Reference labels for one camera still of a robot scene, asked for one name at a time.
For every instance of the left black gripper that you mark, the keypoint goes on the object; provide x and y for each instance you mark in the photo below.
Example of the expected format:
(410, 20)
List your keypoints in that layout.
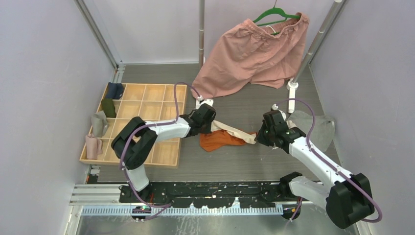
(207, 130)

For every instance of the wrist white camera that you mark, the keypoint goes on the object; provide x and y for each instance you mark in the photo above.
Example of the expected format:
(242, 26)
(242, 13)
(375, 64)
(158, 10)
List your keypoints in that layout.
(276, 108)
(200, 101)

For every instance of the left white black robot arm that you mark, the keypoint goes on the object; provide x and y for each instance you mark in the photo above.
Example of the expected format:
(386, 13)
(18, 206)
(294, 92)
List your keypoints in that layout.
(135, 141)

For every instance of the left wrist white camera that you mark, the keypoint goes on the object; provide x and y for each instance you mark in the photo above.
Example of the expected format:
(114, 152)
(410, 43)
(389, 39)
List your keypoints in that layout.
(200, 101)

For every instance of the right metal rack pole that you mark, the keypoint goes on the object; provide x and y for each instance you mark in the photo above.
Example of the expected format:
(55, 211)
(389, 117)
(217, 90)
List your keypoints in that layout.
(293, 84)

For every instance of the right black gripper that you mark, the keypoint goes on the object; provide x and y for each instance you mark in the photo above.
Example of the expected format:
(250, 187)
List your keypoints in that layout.
(260, 138)

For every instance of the beige underwear on table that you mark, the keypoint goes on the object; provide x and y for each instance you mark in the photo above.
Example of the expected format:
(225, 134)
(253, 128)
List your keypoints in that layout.
(290, 124)

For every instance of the metal rack pole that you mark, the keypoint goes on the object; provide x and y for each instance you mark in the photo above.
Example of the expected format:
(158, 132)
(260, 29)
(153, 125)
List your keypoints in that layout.
(201, 58)
(293, 84)

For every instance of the wooden compartment tray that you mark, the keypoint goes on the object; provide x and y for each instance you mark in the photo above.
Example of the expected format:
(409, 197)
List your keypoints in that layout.
(151, 102)

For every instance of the dark green rolled underwear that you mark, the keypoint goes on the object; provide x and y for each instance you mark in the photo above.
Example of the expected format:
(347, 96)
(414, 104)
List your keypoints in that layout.
(108, 107)

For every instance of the green clothes hanger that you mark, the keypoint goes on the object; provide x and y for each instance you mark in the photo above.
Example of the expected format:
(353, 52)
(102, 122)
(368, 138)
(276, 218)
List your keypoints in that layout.
(274, 11)

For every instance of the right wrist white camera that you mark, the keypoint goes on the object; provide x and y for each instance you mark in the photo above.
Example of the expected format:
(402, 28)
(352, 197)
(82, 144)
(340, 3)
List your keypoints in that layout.
(276, 108)

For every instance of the pink shorts on hanger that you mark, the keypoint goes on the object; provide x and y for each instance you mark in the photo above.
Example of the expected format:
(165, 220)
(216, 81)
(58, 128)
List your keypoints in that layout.
(248, 53)

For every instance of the pink rolled underwear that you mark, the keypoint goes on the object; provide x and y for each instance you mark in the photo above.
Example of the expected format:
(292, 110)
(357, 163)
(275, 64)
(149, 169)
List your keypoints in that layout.
(93, 147)

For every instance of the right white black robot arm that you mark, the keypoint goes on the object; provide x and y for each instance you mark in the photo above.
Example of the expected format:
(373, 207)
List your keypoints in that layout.
(346, 197)

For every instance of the grey underwear on table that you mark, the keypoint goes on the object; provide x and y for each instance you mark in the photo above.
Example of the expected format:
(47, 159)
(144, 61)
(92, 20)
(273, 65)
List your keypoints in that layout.
(323, 132)

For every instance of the centre metal rack pole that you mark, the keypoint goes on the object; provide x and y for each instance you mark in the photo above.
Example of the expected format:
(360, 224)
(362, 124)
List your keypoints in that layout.
(201, 58)

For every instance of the slotted aluminium cable duct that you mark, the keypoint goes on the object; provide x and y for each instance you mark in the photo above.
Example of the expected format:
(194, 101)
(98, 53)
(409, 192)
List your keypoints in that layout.
(191, 211)

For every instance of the navy rolled underwear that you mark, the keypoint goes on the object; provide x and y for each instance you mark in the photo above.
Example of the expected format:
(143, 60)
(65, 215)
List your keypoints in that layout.
(114, 91)

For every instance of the grey rolled underwear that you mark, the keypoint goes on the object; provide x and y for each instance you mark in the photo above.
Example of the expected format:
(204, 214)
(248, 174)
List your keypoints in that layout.
(99, 124)

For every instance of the orange white underwear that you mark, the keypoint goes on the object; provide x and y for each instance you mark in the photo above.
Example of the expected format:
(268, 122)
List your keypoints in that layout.
(224, 135)

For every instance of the left aluminium frame post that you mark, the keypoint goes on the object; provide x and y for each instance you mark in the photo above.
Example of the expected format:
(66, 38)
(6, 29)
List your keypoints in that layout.
(93, 19)

